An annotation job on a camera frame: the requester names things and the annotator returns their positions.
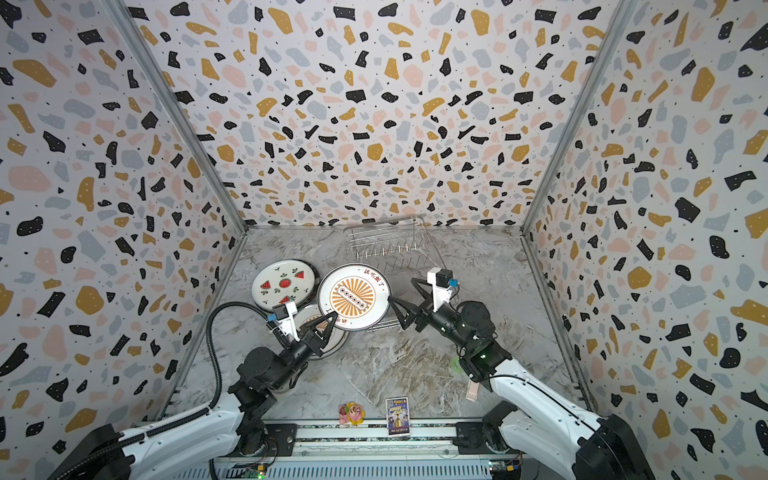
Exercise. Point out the metal wire dish rack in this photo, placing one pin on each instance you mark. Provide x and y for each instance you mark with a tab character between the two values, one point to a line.
401	248

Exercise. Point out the orange sunburst plate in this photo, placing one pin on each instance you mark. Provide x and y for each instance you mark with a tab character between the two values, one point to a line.
357	293

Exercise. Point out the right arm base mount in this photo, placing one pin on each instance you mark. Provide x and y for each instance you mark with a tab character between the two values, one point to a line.
478	437

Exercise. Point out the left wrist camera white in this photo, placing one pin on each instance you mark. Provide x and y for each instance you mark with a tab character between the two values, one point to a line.
282	319

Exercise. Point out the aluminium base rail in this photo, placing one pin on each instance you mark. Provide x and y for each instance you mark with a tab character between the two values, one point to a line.
327	450

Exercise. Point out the pink yellow toy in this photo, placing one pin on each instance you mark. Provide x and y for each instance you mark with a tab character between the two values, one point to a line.
351	414

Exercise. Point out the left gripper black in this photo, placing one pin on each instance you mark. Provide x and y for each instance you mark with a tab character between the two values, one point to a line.
309	340

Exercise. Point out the green plastic lid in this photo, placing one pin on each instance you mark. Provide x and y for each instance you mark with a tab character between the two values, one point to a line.
455	365

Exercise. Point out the fruit pattern blue-rim plate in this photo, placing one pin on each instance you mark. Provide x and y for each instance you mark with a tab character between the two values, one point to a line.
285	281

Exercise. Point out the purple card box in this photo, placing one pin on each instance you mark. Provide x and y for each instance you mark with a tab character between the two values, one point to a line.
398	416

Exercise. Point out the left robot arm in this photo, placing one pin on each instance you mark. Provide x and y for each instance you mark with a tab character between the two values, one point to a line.
231	423

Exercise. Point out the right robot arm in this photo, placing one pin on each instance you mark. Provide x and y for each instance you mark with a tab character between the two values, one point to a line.
570	440

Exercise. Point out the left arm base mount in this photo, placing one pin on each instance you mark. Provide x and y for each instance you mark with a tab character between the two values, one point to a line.
271	440

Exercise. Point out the pink eraser block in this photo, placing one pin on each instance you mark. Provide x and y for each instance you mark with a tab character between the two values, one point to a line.
472	392

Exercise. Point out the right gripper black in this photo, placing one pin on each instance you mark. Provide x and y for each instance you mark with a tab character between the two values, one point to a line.
429	313

